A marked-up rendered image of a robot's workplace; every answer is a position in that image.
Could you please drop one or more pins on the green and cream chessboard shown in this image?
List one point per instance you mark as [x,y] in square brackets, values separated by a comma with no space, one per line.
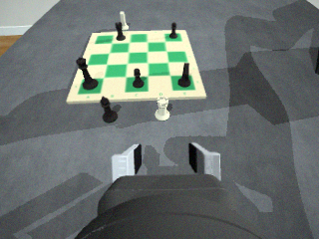
[159,57]

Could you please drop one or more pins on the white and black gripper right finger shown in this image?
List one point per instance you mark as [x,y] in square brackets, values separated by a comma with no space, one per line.
[203,161]

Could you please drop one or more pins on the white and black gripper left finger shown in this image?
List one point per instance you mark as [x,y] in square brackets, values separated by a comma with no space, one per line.
[127,163]

